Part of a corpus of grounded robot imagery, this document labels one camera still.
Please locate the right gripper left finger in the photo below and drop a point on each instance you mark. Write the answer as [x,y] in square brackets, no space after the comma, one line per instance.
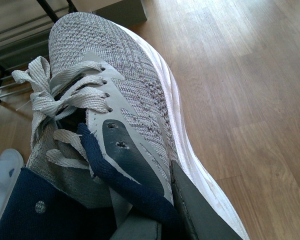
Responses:
[137,227]

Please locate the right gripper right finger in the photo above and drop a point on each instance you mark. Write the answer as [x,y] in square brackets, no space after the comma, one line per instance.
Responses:
[199,221]

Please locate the light blue slipper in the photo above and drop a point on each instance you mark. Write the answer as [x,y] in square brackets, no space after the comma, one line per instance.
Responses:
[11,162]

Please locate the grey sneaker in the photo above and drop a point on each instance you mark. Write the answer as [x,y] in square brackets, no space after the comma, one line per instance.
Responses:
[107,125]

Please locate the black metal shoe rack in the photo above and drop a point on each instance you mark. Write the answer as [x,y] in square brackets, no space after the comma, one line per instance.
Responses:
[24,29]

